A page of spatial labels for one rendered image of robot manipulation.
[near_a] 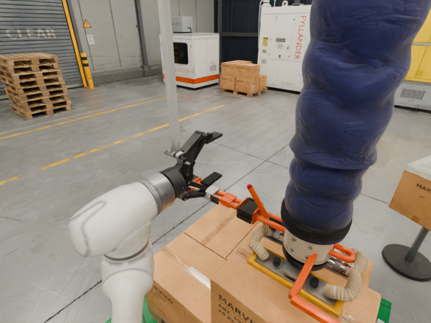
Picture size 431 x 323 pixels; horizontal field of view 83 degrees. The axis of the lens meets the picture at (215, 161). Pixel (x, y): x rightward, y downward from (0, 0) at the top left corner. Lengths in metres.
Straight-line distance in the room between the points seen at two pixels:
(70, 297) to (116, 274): 1.98
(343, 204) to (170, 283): 1.19
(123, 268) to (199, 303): 1.07
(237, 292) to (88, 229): 0.80
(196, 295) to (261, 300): 0.57
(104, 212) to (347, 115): 0.56
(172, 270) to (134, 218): 1.26
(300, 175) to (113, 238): 0.52
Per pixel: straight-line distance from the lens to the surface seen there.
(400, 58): 0.68
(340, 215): 0.82
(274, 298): 1.17
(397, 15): 0.64
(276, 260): 1.00
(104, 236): 0.49
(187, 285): 1.67
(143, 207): 0.51
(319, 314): 0.81
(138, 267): 0.58
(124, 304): 0.56
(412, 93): 8.14
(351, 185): 0.77
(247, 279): 1.20
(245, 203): 1.07
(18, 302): 2.73
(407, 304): 2.70
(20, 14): 9.78
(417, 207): 2.37
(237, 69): 7.94
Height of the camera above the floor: 1.92
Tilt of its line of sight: 29 degrees down
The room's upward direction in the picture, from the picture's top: straight up
